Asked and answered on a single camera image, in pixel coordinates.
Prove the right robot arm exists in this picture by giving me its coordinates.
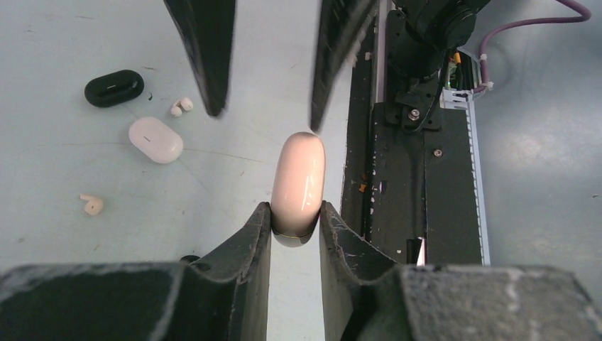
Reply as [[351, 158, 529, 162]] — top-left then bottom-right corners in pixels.
[[165, 1, 487, 132]]

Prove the pink earbud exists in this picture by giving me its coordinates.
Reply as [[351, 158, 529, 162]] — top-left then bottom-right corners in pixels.
[[80, 194, 104, 216]]

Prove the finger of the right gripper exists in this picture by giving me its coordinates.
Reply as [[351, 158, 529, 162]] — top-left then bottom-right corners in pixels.
[[309, 1, 377, 133], [164, 0, 236, 117]]

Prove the white earbud charging case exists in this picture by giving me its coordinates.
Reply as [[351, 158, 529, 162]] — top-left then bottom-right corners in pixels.
[[128, 117, 184, 164]]

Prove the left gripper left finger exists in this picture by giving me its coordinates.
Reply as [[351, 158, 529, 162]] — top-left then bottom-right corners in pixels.
[[1, 202, 271, 340]]

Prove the black earbud charging case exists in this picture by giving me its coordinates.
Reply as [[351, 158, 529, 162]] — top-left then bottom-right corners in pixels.
[[84, 70, 145, 108]]

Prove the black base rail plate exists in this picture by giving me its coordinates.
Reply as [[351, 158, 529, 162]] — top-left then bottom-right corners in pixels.
[[340, 1, 482, 264]]

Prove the pink earbud charging case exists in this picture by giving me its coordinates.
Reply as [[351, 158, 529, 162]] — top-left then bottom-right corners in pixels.
[[270, 132, 326, 248]]

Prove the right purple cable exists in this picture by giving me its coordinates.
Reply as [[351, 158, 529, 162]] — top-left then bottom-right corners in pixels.
[[472, 0, 593, 94]]

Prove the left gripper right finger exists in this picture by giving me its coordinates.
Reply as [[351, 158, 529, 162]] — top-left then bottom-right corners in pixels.
[[319, 202, 601, 340]]

